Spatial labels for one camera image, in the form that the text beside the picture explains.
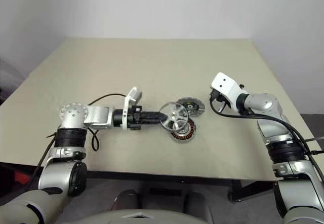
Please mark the silver spoked motor rotor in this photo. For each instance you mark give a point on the silver spoked motor rotor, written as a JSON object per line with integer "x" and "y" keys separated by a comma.
{"x": 174, "y": 113}

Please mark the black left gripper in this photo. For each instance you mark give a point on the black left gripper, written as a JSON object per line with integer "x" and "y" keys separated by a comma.
{"x": 135, "y": 118}

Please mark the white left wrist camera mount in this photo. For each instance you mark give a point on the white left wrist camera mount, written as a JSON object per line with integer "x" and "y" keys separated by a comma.
{"x": 126, "y": 112}

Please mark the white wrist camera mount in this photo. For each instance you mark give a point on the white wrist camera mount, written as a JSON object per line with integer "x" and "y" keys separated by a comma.
{"x": 126, "y": 112}
{"x": 225, "y": 82}

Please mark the motor end cover with circuit board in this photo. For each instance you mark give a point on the motor end cover with circuit board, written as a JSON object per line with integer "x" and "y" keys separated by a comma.
{"x": 196, "y": 106}

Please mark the black table frame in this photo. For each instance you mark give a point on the black table frame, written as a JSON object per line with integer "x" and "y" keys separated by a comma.
{"x": 152, "y": 177}

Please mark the red object under table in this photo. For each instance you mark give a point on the red object under table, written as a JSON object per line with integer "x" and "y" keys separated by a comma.
{"x": 22, "y": 178}

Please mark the grey robot torso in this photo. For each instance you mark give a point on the grey robot torso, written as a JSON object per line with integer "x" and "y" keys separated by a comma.
{"x": 131, "y": 217}

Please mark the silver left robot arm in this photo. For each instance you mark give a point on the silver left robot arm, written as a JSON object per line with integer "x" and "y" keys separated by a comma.
{"x": 96, "y": 117}

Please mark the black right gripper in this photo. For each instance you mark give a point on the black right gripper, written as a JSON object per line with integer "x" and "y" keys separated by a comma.
{"x": 224, "y": 102}

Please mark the motor stator with copper coils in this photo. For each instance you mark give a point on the motor stator with copper coils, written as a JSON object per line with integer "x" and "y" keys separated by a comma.
{"x": 187, "y": 135}

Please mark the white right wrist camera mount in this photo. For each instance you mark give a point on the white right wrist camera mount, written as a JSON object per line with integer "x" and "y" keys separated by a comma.
{"x": 225, "y": 82}

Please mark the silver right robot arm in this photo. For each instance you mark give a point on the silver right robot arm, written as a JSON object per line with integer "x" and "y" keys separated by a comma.
{"x": 265, "y": 105}

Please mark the dark rounded shape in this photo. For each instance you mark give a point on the dark rounded shape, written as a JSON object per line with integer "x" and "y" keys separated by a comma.
{"x": 197, "y": 202}
{"x": 125, "y": 200}

